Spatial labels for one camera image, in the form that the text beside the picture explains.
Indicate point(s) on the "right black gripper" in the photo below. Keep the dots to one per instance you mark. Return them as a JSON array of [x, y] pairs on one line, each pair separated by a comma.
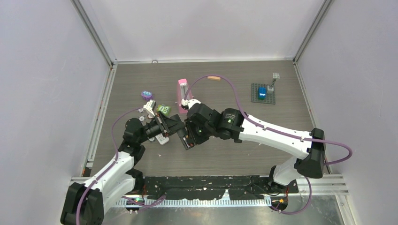
[[197, 140]]

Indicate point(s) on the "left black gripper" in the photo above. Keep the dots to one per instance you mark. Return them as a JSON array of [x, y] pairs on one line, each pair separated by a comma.
[[167, 125]]

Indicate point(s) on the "white remote control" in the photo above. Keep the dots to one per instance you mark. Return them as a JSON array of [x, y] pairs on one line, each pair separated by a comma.
[[162, 139]]

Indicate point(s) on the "black bar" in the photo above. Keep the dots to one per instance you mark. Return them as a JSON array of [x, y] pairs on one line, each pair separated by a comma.
[[184, 138]]

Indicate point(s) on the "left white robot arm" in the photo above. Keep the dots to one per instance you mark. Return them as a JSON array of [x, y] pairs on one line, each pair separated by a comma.
[[87, 203]]

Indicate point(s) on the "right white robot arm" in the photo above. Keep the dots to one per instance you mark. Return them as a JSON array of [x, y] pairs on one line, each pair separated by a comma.
[[306, 147]]

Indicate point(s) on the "green monster toy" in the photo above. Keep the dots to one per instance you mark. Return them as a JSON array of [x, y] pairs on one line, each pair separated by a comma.
[[164, 109]]

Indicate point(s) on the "purple round toy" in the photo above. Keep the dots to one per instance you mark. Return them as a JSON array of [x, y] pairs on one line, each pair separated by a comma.
[[147, 95]]

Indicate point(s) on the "pink metronome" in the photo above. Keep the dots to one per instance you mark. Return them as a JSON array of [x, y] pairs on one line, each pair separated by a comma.
[[182, 88]]

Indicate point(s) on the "wooden block far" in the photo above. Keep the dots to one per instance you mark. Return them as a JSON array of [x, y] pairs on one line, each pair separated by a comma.
[[214, 78]]

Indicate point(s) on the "blue lego brick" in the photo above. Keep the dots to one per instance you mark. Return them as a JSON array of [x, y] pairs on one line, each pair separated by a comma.
[[261, 93]]

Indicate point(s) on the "grey lego baseplate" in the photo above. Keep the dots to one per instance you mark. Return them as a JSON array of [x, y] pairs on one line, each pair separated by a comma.
[[270, 98]]

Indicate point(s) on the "grey lego tower piece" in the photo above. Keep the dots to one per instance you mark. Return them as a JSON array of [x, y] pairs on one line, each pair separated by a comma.
[[271, 87]]

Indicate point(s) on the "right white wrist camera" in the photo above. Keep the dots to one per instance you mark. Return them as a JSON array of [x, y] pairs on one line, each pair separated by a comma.
[[188, 104]]

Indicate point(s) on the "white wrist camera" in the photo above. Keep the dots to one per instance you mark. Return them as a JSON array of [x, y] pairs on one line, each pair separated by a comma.
[[188, 104], [150, 108]]

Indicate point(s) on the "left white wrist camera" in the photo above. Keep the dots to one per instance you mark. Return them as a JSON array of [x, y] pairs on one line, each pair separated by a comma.
[[150, 108]]

